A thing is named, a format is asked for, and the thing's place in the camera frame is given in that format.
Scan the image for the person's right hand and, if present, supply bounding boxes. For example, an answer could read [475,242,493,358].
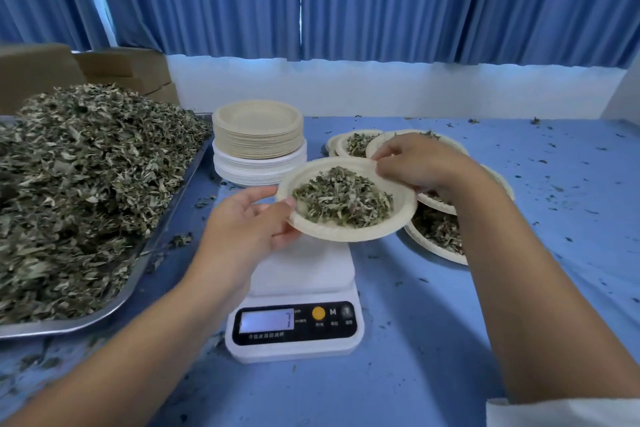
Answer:
[372,133,485,198]

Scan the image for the person's left hand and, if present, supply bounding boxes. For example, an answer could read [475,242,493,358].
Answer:
[185,185,303,312]

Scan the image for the person's right forearm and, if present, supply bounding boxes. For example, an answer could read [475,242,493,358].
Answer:
[450,176,640,405]

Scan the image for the person's left forearm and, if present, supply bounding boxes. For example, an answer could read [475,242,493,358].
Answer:
[0,274,241,427]

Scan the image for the portion of dried green leaves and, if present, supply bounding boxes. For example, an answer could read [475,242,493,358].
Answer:
[394,129,442,141]
[291,166,396,229]
[346,132,381,158]
[411,204,466,256]
[424,189,455,207]

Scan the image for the stack of white paper plates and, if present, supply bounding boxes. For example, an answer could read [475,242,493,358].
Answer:
[212,138,308,187]

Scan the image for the white digital kitchen scale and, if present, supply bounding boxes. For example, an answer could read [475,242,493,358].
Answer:
[225,234,365,364]

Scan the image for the stack of beige paper plates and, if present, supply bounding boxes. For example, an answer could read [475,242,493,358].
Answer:
[212,100,305,160]

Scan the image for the scattered dried leaf bits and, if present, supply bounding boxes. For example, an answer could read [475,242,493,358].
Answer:
[0,114,640,392]

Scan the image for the metal tray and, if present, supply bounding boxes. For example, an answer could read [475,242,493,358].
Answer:
[0,113,216,340]

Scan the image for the flat brown cardboard box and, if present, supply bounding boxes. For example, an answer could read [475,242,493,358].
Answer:
[74,47,171,80]
[144,82,181,107]
[86,72,174,95]

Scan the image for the blue table cloth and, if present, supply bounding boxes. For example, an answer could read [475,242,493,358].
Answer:
[0,115,640,427]

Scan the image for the large pile of dried leaves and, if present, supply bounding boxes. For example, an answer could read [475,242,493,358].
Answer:
[0,83,213,325]

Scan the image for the large brown cardboard box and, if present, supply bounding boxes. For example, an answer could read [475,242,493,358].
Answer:
[0,43,89,115]

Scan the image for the white sleeve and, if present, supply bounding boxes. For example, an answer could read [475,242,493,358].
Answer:
[485,397,640,427]

